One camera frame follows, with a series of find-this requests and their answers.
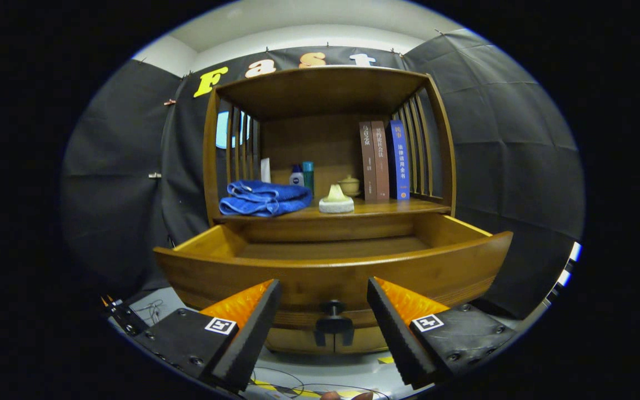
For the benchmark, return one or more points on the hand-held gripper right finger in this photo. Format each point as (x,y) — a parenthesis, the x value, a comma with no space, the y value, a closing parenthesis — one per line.
(400,339)

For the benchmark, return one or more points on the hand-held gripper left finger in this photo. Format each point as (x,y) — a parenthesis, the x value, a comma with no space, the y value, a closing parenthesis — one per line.
(248,339)

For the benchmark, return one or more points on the wooden drawer with black knob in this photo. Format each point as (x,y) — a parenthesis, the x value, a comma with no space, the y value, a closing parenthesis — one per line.
(309,278)

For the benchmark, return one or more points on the cream figure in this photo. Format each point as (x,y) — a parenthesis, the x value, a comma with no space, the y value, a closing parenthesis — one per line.
(336,201)

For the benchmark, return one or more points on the wooden cabinet door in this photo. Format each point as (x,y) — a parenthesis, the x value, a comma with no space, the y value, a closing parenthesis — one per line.
(364,340)
(292,340)

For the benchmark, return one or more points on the wooden countertop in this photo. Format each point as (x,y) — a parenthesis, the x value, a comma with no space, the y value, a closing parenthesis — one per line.
(386,208)

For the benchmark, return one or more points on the wooden cabinet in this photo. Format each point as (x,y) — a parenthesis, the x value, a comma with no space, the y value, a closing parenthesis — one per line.
(320,94)

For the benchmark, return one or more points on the yellow black floor tape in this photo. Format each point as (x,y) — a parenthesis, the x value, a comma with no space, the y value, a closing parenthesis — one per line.
(386,360)

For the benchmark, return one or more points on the folded blue towel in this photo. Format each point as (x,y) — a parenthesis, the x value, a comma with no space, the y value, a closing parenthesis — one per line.
(264,199)

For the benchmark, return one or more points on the beige lidded ceramic cup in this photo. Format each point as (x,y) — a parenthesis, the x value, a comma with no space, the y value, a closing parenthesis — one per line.
(350,185)

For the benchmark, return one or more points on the white lotion bottle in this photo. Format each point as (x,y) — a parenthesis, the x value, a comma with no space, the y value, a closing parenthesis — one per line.
(296,178)

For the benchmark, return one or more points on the white card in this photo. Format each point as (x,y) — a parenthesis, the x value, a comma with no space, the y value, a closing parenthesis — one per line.
(265,171)

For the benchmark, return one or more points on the teal bottle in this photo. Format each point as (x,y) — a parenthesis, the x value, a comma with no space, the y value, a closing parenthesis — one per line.
(308,175)

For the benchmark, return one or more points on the blue book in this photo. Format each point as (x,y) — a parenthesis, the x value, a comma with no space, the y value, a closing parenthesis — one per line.
(399,161)

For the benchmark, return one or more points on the reddish brown book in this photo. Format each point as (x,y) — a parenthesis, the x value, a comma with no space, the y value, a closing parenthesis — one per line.
(380,161)

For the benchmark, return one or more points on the dark brown book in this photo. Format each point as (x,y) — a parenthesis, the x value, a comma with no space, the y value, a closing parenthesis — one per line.
(368,161)

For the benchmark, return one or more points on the black backdrop cloth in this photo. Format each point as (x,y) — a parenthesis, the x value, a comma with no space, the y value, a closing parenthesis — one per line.
(509,150)

